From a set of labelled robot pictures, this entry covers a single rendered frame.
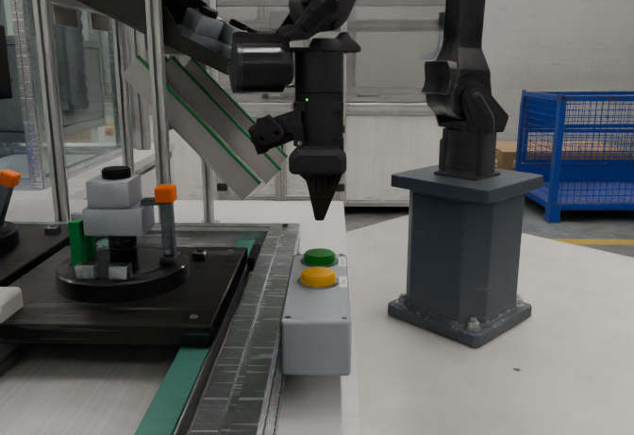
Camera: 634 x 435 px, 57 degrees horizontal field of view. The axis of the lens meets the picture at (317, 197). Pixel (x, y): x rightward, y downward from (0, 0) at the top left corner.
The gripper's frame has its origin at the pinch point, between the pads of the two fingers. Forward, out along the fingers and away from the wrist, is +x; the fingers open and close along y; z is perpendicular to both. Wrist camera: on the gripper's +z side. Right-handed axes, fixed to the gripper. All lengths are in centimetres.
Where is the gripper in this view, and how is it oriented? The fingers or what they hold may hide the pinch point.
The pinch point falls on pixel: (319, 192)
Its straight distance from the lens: 72.5
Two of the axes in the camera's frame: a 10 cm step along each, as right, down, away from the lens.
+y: -0.2, 2.2, -9.7
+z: -10.0, 0.0, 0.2
